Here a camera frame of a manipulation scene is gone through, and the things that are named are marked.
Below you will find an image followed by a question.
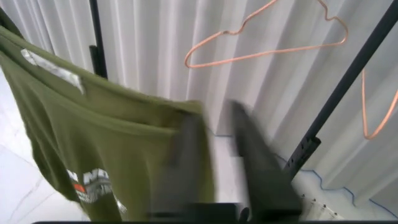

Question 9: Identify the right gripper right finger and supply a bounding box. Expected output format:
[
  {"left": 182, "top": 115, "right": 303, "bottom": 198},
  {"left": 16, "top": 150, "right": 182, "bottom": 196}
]
[{"left": 229, "top": 99, "right": 303, "bottom": 222}]

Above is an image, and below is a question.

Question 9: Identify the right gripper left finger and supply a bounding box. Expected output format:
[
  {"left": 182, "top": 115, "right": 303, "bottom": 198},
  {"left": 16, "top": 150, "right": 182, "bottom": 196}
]
[{"left": 151, "top": 111, "right": 216, "bottom": 218}]

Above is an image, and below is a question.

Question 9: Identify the green long-sleeved shirt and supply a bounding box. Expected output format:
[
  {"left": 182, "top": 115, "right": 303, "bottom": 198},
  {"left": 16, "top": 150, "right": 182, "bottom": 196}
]
[{"left": 0, "top": 7, "right": 217, "bottom": 222}]

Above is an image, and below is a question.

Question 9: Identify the pink clothes hanger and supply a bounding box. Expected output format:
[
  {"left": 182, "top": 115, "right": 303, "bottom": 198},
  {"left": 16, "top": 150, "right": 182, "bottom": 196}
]
[
  {"left": 361, "top": 68, "right": 398, "bottom": 140},
  {"left": 183, "top": 0, "right": 349, "bottom": 69}
]

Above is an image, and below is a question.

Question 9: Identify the black clothes rack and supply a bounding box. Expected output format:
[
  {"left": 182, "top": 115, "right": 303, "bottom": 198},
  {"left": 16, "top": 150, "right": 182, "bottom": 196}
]
[{"left": 88, "top": 0, "right": 398, "bottom": 181}]

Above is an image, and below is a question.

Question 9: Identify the white curtain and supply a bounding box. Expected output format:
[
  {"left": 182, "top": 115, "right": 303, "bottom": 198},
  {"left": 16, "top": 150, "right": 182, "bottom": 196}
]
[{"left": 0, "top": 0, "right": 398, "bottom": 218}]

